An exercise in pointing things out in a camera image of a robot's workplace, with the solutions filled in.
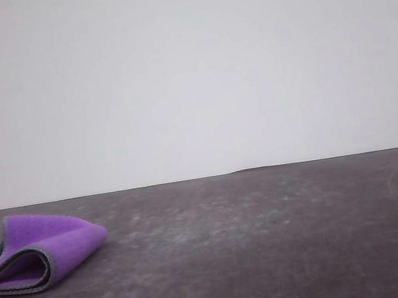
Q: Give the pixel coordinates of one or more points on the purple towel with grey hem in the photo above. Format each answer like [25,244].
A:
[62,237]

